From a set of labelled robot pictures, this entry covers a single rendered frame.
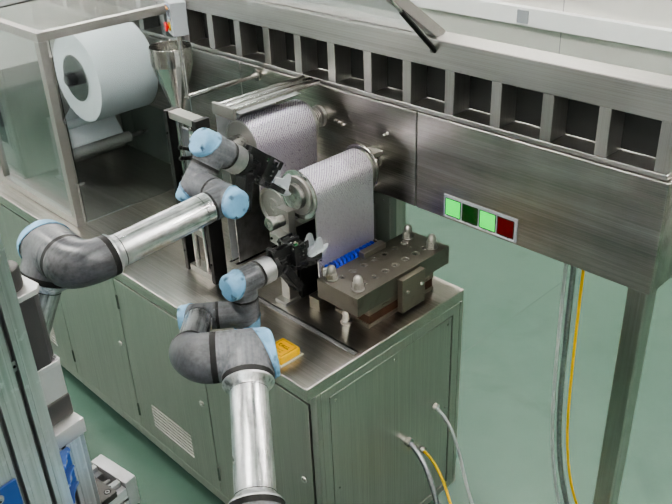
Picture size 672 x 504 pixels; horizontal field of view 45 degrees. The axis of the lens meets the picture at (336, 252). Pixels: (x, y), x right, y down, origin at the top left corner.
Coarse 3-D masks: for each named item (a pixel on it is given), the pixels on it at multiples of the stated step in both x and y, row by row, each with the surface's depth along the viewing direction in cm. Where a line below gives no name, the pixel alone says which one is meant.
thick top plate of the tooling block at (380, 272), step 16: (400, 240) 250; (416, 240) 250; (384, 256) 242; (400, 256) 242; (416, 256) 242; (432, 256) 242; (448, 256) 248; (352, 272) 236; (368, 272) 235; (384, 272) 234; (400, 272) 234; (432, 272) 245; (320, 288) 233; (336, 288) 228; (368, 288) 227; (384, 288) 230; (336, 304) 230; (352, 304) 225; (368, 304) 227
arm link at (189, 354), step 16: (192, 304) 220; (208, 304) 219; (192, 320) 202; (208, 320) 209; (176, 336) 188; (192, 336) 182; (208, 336) 180; (176, 352) 181; (192, 352) 178; (208, 352) 177; (176, 368) 182; (192, 368) 178; (208, 368) 177
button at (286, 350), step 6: (276, 342) 224; (282, 342) 224; (288, 342) 224; (276, 348) 222; (282, 348) 222; (288, 348) 222; (294, 348) 222; (282, 354) 219; (288, 354) 220; (294, 354) 221; (282, 360) 219; (288, 360) 220
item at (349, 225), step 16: (368, 192) 242; (336, 208) 234; (352, 208) 239; (368, 208) 244; (320, 224) 231; (336, 224) 236; (352, 224) 242; (368, 224) 247; (336, 240) 239; (352, 240) 244; (368, 240) 250; (336, 256) 241
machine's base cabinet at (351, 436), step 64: (64, 320) 331; (128, 320) 283; (448, 320) 249; (128, 384) 306; (192, 384) 265; (384, 384) 236; (448, 384) 262; (192, 448) 285; (320, 448) 223; (384, 448) 247; (448, 448) 277
